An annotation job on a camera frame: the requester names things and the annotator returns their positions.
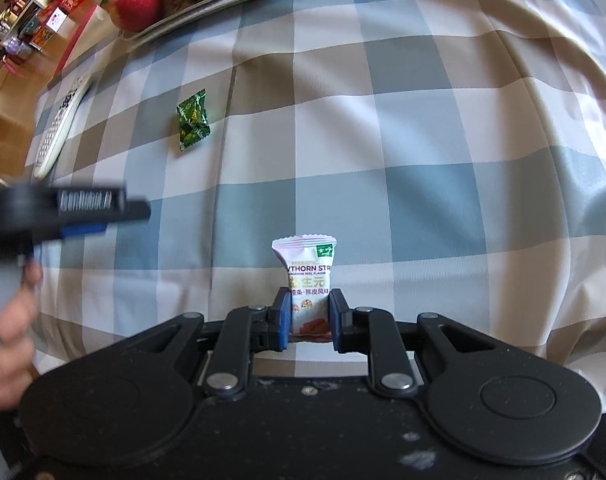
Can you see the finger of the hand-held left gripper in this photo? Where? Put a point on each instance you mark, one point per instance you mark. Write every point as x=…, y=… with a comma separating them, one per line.
x=128, y=210

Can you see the red apple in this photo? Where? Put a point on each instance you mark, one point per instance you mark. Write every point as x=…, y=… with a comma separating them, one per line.
x=138, y=4

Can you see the white remote control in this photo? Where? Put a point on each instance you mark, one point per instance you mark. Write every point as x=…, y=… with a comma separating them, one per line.
x=63, y=125

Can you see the green candy packet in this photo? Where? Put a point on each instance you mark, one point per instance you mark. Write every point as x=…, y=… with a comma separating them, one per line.
x=193, y=120

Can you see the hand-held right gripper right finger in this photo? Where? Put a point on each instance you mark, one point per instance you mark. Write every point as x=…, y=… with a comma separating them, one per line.
x=339, y=320

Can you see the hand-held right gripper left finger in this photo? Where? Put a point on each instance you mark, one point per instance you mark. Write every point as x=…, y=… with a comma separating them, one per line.
x=282, y=320

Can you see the white packet with red sticks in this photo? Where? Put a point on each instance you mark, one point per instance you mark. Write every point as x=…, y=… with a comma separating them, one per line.
x=308, y=275

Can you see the person's left hand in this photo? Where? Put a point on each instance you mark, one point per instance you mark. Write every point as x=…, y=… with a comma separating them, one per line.
x=10, y=350

